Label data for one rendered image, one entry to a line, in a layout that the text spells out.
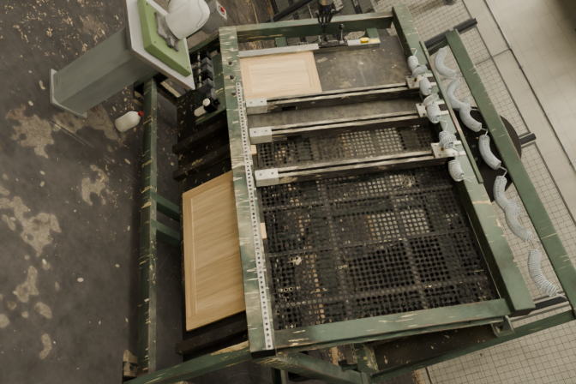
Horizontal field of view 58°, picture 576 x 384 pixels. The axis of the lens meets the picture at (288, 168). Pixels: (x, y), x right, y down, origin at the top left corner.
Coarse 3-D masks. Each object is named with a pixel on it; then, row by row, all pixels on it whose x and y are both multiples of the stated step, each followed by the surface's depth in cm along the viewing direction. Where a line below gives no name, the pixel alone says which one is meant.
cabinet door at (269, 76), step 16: (240, 64) 338; (256, 64) 338; (272, 64) 338; (288, 64) 338; (304, 64) 338; (256, 80) 330; (272, 80) 330; (288, 80) 330; (304, 80) 330; (256, 96) 322; (272, 96) 322
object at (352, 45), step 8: (352, 40) 348; (272, 48) 343; (280, 48) 343; (288, 48) 343; (296, 48) 343; (304, 48) 343; (312, 48) 343; (328, 48) 344; (336, 48) 345; (344, 48) 346; (352, 48) 347; (360, 48) 348; (240, 56) 339; (248, 56) 340; (256, 56) 341; (264, 56) 342
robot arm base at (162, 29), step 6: (156, 12) 284; (156, 18) 282; (162, 18) 280; (156, 24) 279; (162, 24) 279; (156, 30) 276; (162, 30) 278; (168, 30) 279; (162, 36) 278; (168, 36) 280; (174, 36) 281; (168, 42) 279; (174, 42) 283; (174, 48) 286
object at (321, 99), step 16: (416, 80) 315; (288, 96) 314; (304, 96) 315; (320, 96) 317; (336, 96) 314; (352, 96) 315; (368, 96) 317; (384, 96) 320; (400, 96) 322; (256, 112) 315
